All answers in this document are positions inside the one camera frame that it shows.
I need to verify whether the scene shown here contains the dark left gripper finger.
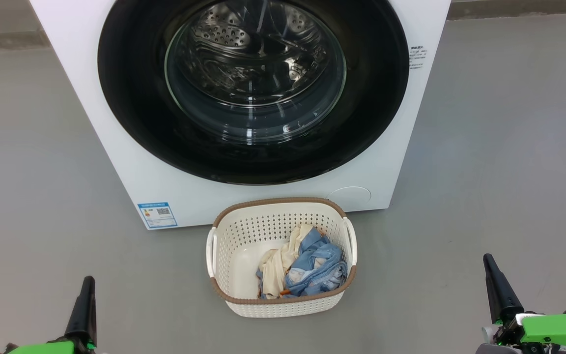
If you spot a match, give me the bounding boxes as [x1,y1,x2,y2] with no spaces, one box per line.
[64,276,98,346]

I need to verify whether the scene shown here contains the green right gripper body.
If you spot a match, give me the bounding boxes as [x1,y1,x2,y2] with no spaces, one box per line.
[477,307,566,354]

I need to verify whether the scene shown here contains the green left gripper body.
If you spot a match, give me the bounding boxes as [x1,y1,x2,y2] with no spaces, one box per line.
[0,338,98,354]

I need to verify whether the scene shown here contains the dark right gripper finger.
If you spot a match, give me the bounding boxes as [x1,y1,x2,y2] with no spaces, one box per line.
[483,254,525,324]

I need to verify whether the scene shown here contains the blue patterned garment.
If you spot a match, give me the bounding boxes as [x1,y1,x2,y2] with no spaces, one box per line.
[283,227,348,297]

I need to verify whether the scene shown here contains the cream garment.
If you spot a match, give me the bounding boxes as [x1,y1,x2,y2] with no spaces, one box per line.
[257,224,315,299]

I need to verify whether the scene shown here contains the round glass washer door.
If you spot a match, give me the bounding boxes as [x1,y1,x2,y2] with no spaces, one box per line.
[97,0,410,186]

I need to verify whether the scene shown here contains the white front-load washing machine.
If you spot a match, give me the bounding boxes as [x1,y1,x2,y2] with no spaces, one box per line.
[28,0,452,231]

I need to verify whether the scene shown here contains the stainless steel washing machine drum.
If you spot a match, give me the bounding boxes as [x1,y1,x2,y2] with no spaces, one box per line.
[168,0,345,138]

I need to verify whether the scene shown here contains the blue energy label sticker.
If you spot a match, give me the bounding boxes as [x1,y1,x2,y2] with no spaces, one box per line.
[137,202,178,230]

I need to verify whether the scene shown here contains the cream perforated basket brown rim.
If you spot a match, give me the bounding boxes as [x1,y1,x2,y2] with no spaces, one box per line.
[206,197,358,318]

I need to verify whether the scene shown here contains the round white filter cover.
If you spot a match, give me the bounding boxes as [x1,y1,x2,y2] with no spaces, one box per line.
[329,186,372,211]

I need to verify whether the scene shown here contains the small printed text sticker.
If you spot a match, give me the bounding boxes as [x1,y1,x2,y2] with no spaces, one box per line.
[409,46,427,70]

